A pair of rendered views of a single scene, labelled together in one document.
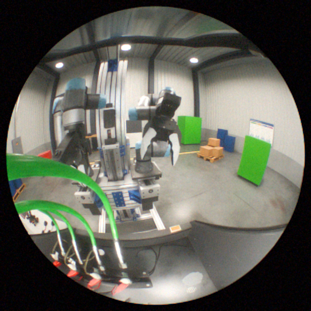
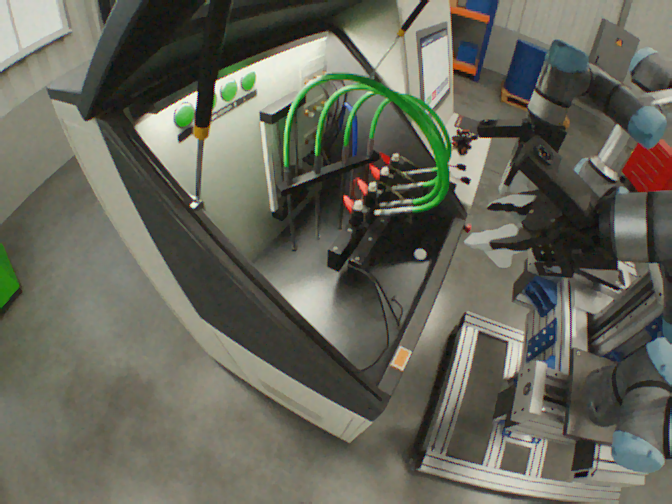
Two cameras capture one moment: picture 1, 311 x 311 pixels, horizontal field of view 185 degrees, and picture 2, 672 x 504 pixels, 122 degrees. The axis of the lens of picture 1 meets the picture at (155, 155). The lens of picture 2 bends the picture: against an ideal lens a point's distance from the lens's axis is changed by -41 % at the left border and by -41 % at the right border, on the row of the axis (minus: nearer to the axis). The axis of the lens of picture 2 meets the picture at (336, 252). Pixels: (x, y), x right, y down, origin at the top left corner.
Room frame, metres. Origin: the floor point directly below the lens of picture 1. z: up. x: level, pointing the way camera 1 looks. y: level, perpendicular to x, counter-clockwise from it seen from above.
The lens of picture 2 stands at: (0.27, -0.38, 1.62)
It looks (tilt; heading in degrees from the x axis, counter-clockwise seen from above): 51 degrees down; 129
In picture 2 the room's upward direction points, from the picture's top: 4 degrees clockwise
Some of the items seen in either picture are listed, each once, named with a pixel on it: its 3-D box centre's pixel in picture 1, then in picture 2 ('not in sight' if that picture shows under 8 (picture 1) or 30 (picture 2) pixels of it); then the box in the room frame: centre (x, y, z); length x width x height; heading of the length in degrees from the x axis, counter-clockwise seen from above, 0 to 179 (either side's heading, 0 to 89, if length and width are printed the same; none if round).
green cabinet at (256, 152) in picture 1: (255, 159); not in sight; (1.80, -3.12, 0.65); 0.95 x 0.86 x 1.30; 26
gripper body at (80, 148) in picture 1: (76, 143); (536, 144); (0.25, 0.25, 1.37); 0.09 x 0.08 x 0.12; 12
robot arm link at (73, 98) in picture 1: (73, 95); (563, 72); (0.25, 0.26, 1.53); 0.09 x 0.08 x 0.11; 59
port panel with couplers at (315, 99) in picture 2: not in sight; (317, 107); (-0.34, 0.25, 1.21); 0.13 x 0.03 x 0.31; 102
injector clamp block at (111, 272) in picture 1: (110, 276); (369, 234); (-0.06, 0.19, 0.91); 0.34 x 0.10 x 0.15; 102
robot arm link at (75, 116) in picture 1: (72, 118); (547, 108); (0.24, 0.25, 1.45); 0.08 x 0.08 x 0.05
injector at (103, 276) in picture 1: (109, 275); (371, 219); (-0.04, 0.15, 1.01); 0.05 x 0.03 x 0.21; 12
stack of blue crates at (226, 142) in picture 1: (225, 140); not in sight; (5.09, -4.27, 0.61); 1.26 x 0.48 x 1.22; 18
